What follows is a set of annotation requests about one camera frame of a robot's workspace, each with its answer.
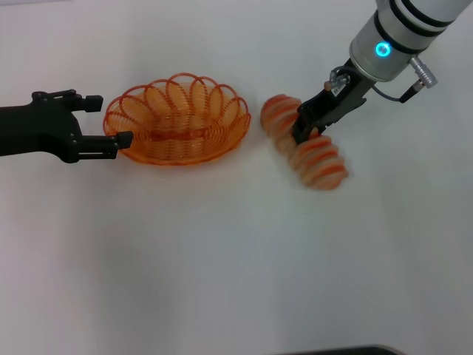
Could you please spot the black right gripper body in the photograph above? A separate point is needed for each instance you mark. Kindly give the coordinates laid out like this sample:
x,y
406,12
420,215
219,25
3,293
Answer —
x,y
343,103

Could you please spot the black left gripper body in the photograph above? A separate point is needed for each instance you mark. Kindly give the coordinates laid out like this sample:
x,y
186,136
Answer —
x,y
37,129

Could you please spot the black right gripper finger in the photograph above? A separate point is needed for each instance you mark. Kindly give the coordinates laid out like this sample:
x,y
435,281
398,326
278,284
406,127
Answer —
x,y
320,129
301,131

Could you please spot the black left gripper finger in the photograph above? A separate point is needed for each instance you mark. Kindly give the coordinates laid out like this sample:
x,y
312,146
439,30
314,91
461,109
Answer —
x,y
123,140
94,103

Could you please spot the striped orange bread loaf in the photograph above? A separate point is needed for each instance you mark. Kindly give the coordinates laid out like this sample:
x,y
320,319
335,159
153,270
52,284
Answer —
x,y
318,162

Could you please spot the small silver gripper plug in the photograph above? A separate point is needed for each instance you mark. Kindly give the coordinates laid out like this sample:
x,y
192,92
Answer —
x,y
338,78

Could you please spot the black robot torso part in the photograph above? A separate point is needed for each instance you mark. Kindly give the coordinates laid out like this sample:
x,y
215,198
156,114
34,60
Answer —
x,y
340,350

